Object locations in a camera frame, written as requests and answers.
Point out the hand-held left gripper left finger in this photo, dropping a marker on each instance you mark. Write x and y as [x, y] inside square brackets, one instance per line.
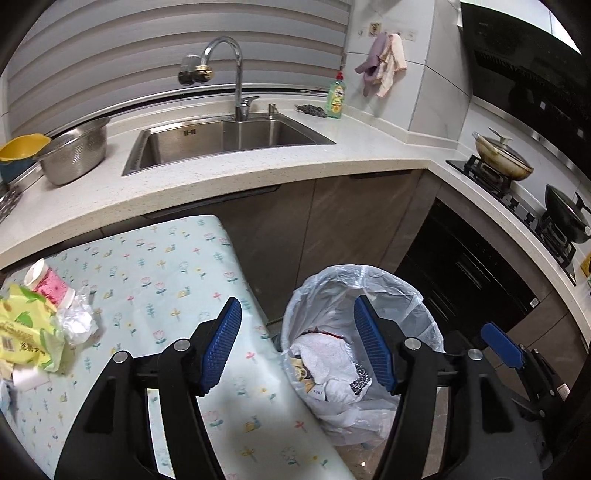
[221, 348]

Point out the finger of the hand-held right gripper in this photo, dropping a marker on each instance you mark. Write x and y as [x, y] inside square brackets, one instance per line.
[503, 346]

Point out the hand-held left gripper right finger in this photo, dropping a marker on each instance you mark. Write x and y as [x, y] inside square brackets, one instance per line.
[374, 346]

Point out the white paper towel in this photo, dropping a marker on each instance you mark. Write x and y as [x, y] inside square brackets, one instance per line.
[323, 355]

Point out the trash bin with plastic liner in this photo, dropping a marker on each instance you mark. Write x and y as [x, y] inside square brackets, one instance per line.
[332, 286]

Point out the floral tablecloth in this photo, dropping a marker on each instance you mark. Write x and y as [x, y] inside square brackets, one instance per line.
[161, 286]

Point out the crumpled clear plastic bag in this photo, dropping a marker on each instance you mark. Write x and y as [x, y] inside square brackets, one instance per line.
[78, 323]

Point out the black wok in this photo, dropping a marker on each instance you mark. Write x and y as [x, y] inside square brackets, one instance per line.
[570, 214]

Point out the gas stove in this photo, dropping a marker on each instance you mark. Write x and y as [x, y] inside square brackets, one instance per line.
[512, 194]

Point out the pink paper cup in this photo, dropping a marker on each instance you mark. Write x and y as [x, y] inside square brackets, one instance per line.
[48, 286]

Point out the beige pan with lid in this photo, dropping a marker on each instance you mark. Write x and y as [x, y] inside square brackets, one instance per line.
[503, 157]

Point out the white paper piece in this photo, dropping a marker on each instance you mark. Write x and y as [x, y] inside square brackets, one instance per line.
[30, 374]

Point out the yellow green snack bag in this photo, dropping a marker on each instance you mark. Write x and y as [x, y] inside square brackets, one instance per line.
[27, 332]

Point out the stainless steel sink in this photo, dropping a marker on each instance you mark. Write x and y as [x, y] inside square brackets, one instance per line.
[221, 138]

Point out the steel colander bowl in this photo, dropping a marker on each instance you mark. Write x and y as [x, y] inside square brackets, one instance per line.
[74, 152]

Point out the green dish soap bottle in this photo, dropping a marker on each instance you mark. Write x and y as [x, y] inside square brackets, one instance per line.
[336, 99]

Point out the perforated steel steamer plate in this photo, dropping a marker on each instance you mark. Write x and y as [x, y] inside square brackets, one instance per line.
[9, 203]

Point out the black range hood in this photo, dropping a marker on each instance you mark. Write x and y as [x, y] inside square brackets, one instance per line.
[521, 69]

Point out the chrome faucet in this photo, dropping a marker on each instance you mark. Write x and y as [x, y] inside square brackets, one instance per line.
[238, 69]

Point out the purple hanging cloth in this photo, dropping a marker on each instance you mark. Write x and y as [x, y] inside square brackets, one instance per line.
[371, 64]

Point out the yellow-blue basin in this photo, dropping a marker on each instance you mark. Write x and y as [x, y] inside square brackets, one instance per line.
[23, 145]

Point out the cream hanging cloth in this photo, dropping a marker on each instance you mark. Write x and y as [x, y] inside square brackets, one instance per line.
[392, 60]

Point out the grey striped window blind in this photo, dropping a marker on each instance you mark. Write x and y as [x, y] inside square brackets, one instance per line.
[138, 55]

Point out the wall hook plate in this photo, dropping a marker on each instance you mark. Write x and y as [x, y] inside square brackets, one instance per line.
[375, 29]

